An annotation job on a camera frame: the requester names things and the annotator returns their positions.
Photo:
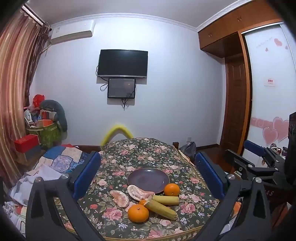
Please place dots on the yellow foam tube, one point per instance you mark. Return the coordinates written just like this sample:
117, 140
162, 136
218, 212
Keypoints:
116, 128

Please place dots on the yellow banana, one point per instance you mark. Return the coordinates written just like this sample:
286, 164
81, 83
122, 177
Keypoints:
161, 209
166, 199

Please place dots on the floral tablecloth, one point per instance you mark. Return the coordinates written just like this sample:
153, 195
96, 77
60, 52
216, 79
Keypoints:
138, 157

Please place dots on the dark purple plate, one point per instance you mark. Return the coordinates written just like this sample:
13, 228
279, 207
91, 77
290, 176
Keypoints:
148, 179

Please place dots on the red box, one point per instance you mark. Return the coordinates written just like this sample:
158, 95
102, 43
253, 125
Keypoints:
26, 143

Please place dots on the grey box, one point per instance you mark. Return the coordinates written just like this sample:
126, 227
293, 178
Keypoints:
33, 155

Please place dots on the peeled pomelo piece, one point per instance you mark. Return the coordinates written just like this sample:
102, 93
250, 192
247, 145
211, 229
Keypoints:
120, 199
138, 194

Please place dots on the red plastic bag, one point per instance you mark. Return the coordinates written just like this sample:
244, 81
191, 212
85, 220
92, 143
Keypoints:
38, 100

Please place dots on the small black wall monitor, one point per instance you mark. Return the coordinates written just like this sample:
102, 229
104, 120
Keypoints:
121, 88

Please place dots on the white air conditioner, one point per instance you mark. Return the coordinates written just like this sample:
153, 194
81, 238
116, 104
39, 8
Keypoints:
71, 32

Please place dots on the dark bag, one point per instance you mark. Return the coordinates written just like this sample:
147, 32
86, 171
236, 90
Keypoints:
188, 150

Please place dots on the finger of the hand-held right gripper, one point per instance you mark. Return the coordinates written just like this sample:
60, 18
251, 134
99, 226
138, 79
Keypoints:
245, 169
254, 148

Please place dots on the striped brown curtain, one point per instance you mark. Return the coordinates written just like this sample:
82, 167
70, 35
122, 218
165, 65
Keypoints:
16, 81

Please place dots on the grey neck pillow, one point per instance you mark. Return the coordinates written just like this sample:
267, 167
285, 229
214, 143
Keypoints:
60, 115

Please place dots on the white papers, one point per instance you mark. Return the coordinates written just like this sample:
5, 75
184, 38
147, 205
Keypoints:
39, 172

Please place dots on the dark wooden bed frame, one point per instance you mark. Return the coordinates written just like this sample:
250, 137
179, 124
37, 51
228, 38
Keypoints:
89, 147

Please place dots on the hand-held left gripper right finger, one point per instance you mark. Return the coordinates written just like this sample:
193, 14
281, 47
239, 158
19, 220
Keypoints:
208, 176

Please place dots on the green patterned box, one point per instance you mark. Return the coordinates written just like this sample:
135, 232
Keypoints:
49, 135

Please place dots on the small orange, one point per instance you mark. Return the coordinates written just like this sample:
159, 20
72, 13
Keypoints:
142, 202

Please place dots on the black wall television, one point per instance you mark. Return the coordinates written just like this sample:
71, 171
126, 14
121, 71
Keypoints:
122, 63

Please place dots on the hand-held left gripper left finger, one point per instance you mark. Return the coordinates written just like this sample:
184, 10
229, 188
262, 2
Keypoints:
86, 176

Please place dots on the wooden overhead cabinet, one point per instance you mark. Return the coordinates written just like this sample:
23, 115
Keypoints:
222, 30

